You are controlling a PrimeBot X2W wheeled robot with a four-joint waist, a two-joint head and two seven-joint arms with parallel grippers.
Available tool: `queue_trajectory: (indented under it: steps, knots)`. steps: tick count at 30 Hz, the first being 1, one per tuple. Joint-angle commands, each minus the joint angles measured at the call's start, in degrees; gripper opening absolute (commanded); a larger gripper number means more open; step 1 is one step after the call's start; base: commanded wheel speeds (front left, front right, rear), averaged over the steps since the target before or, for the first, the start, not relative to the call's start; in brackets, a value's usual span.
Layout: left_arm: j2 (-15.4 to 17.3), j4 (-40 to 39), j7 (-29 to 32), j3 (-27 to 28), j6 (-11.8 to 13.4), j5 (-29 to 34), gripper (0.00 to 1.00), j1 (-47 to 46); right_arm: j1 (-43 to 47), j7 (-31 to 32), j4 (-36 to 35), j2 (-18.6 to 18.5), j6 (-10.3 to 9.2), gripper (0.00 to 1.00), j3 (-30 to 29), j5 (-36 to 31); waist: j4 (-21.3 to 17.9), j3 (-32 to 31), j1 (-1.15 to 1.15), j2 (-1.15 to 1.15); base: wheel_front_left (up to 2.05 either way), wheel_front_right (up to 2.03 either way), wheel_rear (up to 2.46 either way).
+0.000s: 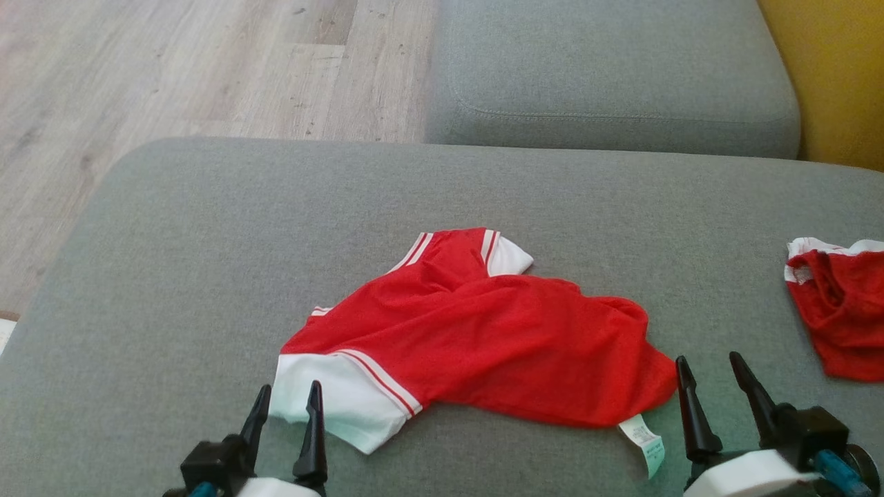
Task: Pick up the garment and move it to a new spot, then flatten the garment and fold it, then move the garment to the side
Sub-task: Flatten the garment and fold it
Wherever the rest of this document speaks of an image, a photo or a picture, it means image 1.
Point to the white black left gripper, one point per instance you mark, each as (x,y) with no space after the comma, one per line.
(214,466)

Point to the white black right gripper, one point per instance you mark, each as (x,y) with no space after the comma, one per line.
(753,476)

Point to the red shorts with white stripe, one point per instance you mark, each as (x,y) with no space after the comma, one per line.
(842,310)

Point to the red jersey with number print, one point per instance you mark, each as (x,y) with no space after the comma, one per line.
(497,345)

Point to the grey sofa seat cushion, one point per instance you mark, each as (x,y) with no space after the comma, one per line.
(608,62)
(207,276)

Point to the wide yellow sofa back cushion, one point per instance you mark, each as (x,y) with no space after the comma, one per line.
(836,69)

